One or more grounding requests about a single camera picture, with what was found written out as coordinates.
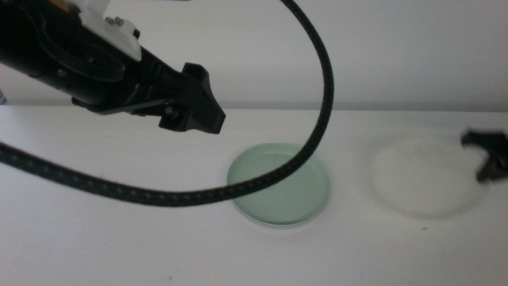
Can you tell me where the white shallow bowl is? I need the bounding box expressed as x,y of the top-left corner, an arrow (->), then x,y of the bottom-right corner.
368,137 -> 490,220

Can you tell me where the pale green shallow bowl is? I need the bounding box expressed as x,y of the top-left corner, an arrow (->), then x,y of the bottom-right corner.
226,142 -> 331,226

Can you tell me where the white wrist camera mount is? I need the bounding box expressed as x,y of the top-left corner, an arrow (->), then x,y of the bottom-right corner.
73,0 -> 143,63

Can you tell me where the black braided cable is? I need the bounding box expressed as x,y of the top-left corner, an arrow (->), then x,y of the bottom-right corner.
0,0 -> 335,208

